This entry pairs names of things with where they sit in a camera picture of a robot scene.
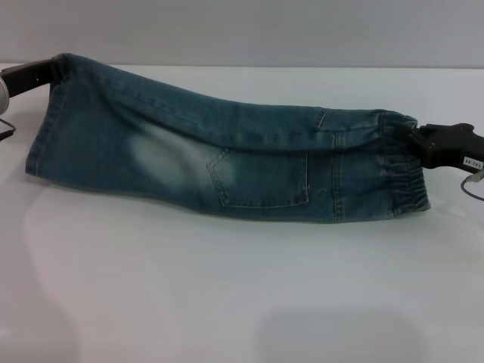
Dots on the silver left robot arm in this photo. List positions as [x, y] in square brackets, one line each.
[3, 96]

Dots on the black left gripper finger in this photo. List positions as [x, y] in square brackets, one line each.
[60, 70]

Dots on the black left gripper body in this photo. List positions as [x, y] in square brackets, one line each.
[26, 77]

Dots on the blue denim shorts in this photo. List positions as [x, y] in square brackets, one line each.
[211, 166]

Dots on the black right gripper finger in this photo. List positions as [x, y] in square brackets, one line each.
[422, 131]
[419, 151]

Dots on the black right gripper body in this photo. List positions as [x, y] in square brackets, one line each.
[457, 147]

